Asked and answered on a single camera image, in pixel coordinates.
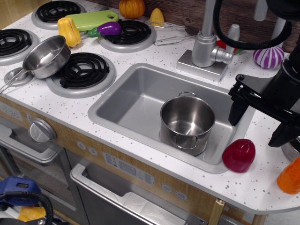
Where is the black stove burner back left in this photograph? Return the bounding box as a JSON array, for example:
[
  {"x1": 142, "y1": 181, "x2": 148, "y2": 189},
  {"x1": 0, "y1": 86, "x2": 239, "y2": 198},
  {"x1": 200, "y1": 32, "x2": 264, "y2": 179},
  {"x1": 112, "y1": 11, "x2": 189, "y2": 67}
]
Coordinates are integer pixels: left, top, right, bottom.
[{"x1": 31, "y1": 0, "x2": 86, "y2": 30}]

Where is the silver faucet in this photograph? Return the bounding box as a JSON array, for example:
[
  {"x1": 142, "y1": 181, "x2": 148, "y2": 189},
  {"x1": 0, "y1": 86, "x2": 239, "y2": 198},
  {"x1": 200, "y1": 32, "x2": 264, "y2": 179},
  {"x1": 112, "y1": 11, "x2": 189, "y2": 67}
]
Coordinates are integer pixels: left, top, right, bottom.
[{"x1": 176, "y1": 0, "x2": 234, "y2": 82}]

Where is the black stove burner front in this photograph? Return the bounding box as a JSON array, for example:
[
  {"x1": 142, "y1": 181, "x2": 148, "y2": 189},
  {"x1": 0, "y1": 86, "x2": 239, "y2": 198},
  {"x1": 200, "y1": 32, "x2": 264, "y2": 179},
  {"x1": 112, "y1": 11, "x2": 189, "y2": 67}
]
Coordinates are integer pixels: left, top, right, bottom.
[{"x1": 46, "y1": 52, "x2": 116, "y2": 98}]

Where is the grey oven door handle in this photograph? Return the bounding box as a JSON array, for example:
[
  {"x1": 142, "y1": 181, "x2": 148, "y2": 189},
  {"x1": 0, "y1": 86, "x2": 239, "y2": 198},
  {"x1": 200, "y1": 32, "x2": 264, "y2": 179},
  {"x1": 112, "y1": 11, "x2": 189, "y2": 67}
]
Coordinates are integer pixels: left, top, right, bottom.
[{"x1": 0, "y1": 124, "x2": 59, "y2": 166}]

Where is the black hose lower left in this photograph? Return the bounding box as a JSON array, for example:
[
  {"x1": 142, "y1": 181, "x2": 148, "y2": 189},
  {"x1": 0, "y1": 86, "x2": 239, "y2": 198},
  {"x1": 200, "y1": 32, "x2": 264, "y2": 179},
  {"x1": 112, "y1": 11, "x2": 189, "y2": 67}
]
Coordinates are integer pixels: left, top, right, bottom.
[{"x1": 0, "y1": 191, "x2": 54, "y2": 225}]

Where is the black cable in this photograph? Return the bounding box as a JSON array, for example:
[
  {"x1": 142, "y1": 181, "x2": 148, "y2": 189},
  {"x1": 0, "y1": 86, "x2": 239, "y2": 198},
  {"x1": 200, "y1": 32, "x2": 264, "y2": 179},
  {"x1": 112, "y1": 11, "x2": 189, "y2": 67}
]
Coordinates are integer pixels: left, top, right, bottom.
[{"x1": 213, "y1": 0, "x2": 293, "y2": 51}]

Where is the grey dishwasher door handle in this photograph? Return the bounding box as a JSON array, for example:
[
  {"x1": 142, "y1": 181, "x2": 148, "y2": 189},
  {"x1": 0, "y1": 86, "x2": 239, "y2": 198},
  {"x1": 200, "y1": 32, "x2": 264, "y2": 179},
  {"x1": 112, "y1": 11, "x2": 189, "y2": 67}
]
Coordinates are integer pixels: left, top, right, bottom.
[{"x1": 70, "y1": 163, "x2": 208, "y2": 225}]

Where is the steel pot with handles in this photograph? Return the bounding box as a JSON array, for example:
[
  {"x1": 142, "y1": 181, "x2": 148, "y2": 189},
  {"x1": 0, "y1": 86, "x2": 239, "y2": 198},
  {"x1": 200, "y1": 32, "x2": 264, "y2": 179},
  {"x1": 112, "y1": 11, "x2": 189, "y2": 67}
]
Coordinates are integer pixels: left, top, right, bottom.
[{"x1": 159, "y1": 91, "x2": 215, "y2": 156}]

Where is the red green toy vegetable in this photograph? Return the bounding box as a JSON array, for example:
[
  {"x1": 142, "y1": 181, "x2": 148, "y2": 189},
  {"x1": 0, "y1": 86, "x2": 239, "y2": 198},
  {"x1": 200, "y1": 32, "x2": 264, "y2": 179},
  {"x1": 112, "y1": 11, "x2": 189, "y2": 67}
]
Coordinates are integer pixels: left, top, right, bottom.
[{"x1": 217, "y1": 40, "x2": 244, "y2": 55}]

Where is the steel container right edge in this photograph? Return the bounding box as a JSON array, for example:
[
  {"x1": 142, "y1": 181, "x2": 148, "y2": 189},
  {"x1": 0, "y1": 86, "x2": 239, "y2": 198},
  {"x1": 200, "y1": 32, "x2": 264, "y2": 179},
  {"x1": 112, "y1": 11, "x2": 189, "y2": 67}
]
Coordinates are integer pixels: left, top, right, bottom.
[{"x1": 281, "y1": 136, "x2": 300, "y2": 161}]

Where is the orange toy pumpkin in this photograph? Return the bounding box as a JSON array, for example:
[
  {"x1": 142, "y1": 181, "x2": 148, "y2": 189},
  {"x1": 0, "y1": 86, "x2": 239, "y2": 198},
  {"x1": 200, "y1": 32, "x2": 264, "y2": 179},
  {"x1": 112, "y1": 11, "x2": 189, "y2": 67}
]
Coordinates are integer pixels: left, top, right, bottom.
[{"x1": 119, "y1": 0, "x2": 145, "y2": 19}]

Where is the yellow toy corn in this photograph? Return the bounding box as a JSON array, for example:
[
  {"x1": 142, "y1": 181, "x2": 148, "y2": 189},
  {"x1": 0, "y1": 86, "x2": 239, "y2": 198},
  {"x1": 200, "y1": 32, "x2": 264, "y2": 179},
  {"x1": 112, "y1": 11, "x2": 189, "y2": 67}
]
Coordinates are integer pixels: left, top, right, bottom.
[{"x1": 150, "y1": 8, "x2": 165, "y2": 27}]

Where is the orange toy carrot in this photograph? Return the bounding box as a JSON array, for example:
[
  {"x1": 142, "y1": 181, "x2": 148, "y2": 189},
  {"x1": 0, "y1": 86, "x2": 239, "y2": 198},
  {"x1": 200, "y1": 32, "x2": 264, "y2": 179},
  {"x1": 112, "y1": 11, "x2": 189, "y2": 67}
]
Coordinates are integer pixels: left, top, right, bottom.
[{"x1": 277, "y1": 157, "x2": 300, "y2": 195}]

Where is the purple striped toy onion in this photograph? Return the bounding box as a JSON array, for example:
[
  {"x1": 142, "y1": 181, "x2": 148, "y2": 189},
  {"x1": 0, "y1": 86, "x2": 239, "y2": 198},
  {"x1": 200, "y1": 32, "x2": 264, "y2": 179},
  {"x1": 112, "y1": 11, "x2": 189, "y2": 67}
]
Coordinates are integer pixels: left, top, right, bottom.
[{"x1": 253, "y1": 46, "x2": 285, "y2": 69}]

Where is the grey sink basin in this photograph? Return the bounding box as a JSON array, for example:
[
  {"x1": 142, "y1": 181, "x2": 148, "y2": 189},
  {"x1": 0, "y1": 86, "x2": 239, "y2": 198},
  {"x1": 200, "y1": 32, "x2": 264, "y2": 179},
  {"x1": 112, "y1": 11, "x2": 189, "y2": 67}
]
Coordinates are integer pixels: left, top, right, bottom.
[{"x1": 88, "y1": 63, "x2": 255, "y2": 173}]

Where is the green toy cutting board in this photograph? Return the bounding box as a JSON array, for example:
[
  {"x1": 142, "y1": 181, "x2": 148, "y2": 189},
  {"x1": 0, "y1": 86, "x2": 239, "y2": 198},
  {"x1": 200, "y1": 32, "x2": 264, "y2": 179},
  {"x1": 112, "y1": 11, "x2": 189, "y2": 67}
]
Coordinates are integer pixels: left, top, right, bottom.
[{"x1": 66, "y1": 10, "x2": 119, "y2": 32}]

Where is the steel saucepan with handle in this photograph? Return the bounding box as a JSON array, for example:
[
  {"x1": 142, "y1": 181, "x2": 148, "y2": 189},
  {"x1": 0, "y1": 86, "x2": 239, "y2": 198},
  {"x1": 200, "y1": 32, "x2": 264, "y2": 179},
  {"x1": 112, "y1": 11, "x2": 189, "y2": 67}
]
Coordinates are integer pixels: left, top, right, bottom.
[{"x1": 0, "y1": 35, "x2": 71, "y2": 92}]

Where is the yellow toy squash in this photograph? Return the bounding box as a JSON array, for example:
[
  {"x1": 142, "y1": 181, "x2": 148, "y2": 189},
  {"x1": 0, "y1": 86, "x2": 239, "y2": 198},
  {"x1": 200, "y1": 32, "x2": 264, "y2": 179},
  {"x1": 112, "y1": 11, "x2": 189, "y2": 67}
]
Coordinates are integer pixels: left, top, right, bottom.
[{"x1": 57, "y1": 17, "x2": 82, "y2": 47}]

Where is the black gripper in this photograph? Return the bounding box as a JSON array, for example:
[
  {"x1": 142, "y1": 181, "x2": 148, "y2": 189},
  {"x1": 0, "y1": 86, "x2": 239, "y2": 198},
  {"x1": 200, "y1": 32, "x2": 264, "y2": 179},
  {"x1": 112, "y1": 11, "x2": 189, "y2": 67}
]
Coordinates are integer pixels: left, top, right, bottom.
[{"x1": 228, "y1": 55, "x2": 300, "y2": 147}]

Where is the grey oven knob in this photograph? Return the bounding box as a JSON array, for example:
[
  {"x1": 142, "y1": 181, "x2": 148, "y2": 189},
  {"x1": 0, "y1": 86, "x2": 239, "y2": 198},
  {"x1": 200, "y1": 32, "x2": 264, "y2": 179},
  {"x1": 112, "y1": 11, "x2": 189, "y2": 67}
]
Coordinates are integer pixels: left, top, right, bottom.
[{"x1": 28, "y1": 118, "x2": 57, "y2": 143}]

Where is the wire whisk utensil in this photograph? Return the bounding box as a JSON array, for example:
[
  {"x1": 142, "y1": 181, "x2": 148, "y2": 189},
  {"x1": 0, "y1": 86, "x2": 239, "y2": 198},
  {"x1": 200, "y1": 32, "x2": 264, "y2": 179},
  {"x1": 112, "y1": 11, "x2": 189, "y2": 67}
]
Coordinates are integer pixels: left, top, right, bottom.
[{"x1": 144, "y1": 20, "x2": 199, "y2": 46}]

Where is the black stove burner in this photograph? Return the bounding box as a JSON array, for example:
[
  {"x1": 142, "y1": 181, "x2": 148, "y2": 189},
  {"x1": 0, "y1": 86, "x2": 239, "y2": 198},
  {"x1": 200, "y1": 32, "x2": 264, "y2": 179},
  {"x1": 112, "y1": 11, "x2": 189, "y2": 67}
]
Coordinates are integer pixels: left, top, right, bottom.
[
  {"x1": 31, "y1": 0, "x2": 86, "y2": 30},
  {"x1": 46, "y1": 52, "x2": 116, "y2": 98},
  {"x1": 0, "y1": 29, "x2": 39, "y2": 66},
  {"x1": 97, "y1": 20, "x2": 157, "y2": 53}
]

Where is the grey faucet side lever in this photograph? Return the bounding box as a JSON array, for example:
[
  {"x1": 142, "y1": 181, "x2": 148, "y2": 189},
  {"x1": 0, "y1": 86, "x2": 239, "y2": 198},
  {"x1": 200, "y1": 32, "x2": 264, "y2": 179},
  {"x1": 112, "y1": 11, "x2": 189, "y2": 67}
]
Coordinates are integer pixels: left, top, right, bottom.
[{"x1": 226, "y1": 24, "x2": 240, "y2": 54}]

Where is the blue clamp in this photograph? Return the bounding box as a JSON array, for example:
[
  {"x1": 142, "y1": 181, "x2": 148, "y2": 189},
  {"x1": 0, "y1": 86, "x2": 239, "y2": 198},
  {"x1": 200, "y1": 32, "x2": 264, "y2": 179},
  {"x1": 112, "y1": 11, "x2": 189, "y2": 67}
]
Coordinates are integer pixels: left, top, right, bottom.
[{"x1": 0, "y1": 176, "x2": 41, "y2": 211}]

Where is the black stove burner back right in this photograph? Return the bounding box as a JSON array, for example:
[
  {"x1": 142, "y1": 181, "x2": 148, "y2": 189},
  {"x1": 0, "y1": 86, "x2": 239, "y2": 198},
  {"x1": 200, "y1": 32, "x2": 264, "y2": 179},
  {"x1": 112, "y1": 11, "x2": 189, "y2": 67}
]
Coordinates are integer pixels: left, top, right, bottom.
[{"x1": 97, "y1": 20, "x2": 157, "y2": 53}]

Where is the purple toy eggplant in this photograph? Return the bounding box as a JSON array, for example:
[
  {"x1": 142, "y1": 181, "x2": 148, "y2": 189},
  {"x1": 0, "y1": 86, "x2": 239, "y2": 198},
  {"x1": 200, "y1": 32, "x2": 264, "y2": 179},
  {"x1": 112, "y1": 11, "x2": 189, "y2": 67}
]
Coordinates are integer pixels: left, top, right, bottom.
[{"x1": 88, "y1": 22, "x2": 122, "y2": 38}]

